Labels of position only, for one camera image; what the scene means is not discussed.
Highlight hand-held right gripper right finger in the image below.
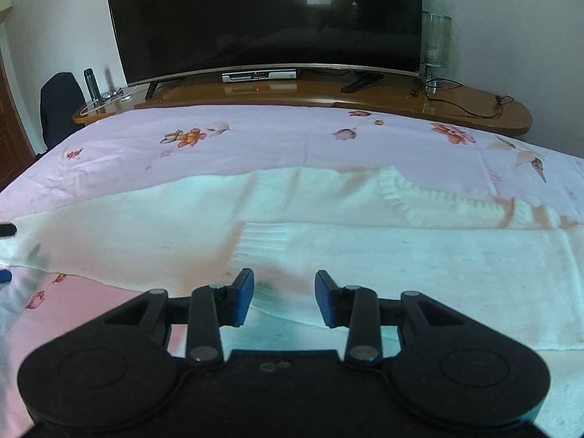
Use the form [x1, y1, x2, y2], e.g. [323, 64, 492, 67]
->
[315, 270, 462, 368]

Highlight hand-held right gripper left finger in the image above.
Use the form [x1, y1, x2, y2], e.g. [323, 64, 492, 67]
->
[103, 268, 255, 368]

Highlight white knit sweater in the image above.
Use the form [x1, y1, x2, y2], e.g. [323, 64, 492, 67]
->
[0, 166, 584, 353]

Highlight brown wooden door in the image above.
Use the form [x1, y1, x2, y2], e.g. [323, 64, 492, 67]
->
[0, 52, 36, 190]

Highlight pink floral bedsheet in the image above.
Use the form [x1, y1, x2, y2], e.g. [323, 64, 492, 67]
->
[0, 103, 584, 438]

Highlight dark bottle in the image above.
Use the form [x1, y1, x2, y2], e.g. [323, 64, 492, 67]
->
[83, 68, 100, 102]

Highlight wooden television cabinet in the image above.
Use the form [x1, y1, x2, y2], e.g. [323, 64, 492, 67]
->
[72, 72, 534, 137]

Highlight silver set-top box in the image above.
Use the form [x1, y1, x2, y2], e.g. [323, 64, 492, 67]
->
[222, 68, 299, 84]

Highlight black curved television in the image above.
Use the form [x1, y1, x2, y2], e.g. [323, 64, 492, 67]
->
[103, 0, 423, 100]

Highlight glass table lamp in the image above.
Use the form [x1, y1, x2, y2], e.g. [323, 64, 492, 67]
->
[419, 10, 453, 90]

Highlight black power cable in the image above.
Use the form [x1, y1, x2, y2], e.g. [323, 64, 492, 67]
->
[412, 77, 514, 120]

